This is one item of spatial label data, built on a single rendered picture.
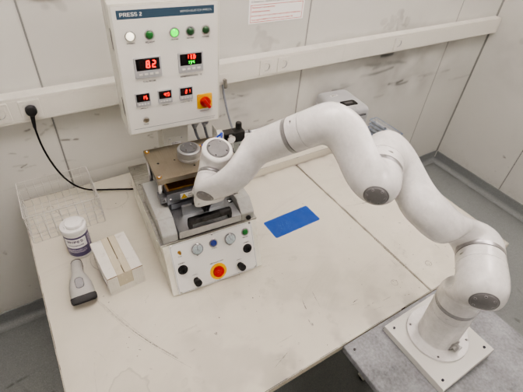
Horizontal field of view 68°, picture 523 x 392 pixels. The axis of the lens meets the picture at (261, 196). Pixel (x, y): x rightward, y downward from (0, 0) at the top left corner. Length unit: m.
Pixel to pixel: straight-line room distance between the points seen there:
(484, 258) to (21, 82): 1.56
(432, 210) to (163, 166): 0.82
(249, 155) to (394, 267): 0.84
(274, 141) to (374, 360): 0.77
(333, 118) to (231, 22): 1.04
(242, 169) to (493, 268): 0.64
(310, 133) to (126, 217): 1.01
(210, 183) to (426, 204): 0.52
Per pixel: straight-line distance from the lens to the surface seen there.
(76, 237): 1.49
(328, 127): 0.86
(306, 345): 1.31
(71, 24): 1.61
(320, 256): 1.54
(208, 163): 1.04
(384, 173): 0.84
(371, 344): 1.37
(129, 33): 1.26
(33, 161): 1.81
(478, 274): 1.06
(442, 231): 1.01
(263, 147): 0.94
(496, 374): 1.50
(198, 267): 1.36
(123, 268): 1.38
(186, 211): 1.32
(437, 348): 1.39
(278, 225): 1.62
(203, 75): 1.38
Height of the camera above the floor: 1.89
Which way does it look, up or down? 41 degrees down
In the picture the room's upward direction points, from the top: 5 degrees clockwise
